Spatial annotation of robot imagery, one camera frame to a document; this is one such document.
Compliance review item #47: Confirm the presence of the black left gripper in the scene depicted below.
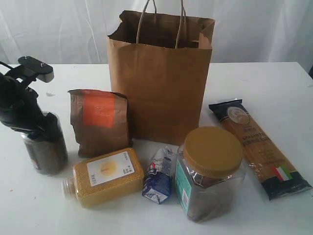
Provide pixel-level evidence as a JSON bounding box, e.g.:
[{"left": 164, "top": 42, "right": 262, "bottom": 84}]
[{"left": 0, "top": 71, "right": 45, "bottom": 140}]

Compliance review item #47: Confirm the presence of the dark jar with metal lid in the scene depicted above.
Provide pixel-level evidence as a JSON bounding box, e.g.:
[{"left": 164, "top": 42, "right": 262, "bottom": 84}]
[{"left": 21, "top": 112, "right": 68, "bottom": 175}]

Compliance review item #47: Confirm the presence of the clear jar with gold lid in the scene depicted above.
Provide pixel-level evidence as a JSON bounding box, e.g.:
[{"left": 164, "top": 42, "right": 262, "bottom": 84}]
[{"left": 175, "top": 126, "right": 245, "bottom": 222}]

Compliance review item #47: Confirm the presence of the brown paper bag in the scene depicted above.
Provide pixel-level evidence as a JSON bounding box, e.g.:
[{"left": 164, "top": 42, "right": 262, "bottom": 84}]
[{"left": 107, "top": 10, "right": 215, "bottom": 145}]

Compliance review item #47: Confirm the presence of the brown pouch with orange label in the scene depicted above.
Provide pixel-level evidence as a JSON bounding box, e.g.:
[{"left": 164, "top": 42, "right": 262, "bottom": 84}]
[{"left": 68, "top": 89, "right": 132, "bottom": 158}]

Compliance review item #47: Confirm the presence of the yellow millet plastic bottle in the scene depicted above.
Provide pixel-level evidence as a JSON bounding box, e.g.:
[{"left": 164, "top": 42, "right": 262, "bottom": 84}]
[{"left": 62, "top": 148, "right": 144, "bottom": 208}]

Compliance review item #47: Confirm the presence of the blue white milk carton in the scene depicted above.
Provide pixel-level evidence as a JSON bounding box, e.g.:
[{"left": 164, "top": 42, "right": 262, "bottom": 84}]
[{"left": 142, "top": 146, "right": 176, "bottom": 205}]

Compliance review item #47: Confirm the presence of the spaghetti packet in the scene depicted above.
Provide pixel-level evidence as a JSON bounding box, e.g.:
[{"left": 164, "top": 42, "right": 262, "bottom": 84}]
[{"left": 208, "top": 99, "right": 313, "bottom": 200}]

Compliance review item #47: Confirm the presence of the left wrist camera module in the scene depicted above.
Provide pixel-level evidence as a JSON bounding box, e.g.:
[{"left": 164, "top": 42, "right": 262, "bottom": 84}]
[{"left": 18, "top": 56, "right": 54, "bottom": 83}]

